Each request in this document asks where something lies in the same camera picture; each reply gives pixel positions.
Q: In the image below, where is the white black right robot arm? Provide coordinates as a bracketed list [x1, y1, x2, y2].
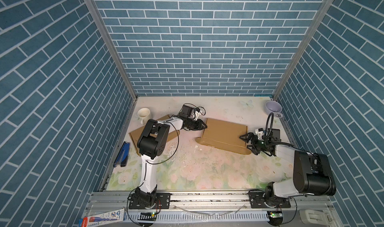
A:
[240, 128, 337, 209]

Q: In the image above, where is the blue object at left wall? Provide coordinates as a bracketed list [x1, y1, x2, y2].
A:
[114, 142, 130, 168]

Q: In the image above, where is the lavender ceramic mug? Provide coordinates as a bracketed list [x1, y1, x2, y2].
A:
[264, 100, 284, 118]

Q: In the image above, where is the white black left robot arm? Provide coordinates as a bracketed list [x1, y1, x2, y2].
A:
[136, 103, 207, 197]

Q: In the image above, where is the white slotted cable duct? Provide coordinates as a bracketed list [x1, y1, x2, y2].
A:
[127, 211, 270, 224]

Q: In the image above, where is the white red blue carton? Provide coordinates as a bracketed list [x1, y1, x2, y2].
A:
[79, 208, 125, 227]

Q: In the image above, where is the white plastic device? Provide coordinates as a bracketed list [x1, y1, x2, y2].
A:
[299, 209, 331, 226]

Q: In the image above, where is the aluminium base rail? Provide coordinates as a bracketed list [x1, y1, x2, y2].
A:
[83, 190, 335, 216]

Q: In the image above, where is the aluminium right corner post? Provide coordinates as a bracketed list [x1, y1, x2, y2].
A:
[273, 0, 334, 100]

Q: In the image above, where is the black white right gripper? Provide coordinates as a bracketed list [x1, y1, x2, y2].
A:
[240, 132, 270, 155]

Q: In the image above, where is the aluminium left corner post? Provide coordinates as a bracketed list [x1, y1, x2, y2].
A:
[84, 0, 138, 101]

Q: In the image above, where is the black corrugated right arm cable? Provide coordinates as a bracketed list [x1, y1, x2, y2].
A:
[263, 112, 295, 147]

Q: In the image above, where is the white ceramic mug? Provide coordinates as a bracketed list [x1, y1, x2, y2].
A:
[137, 108, 152, 125]

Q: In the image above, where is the aluminium corner post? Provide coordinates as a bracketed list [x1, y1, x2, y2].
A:
[273, 0, 334, 100]
[84, 0, 138, 101]

